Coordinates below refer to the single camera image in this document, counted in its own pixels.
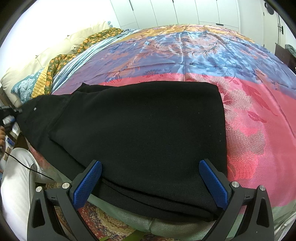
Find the white wardrobe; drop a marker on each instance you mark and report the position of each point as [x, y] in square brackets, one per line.
[148, 13]

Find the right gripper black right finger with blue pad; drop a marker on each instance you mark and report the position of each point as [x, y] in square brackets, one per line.
[257, 221]

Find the dark wooden cabinet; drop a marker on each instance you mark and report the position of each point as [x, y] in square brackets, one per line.
[286, 57]

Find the cream pillow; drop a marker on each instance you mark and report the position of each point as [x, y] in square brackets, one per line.
[18, 71]

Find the black pants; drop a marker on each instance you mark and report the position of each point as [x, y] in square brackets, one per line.
[149, 138]

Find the pile of clothes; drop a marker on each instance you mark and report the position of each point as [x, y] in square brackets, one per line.
[291, 49]

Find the teal patterned pillow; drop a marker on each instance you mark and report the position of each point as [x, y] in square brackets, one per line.
[24, 88]

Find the patterned floor rug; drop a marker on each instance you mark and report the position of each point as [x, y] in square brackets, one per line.
[105, 227]

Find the person's left hand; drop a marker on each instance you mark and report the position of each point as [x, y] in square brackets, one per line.
[2, 137]

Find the pink blue satin bedspread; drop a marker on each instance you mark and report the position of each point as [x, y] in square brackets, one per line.
[257, 90]

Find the orange green floral blanket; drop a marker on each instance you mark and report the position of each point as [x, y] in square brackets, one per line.
[58, 62]

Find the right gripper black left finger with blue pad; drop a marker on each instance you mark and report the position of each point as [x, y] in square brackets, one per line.
[43, 223]

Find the white trouser leg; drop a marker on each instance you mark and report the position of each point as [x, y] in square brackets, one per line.
[17, 189]

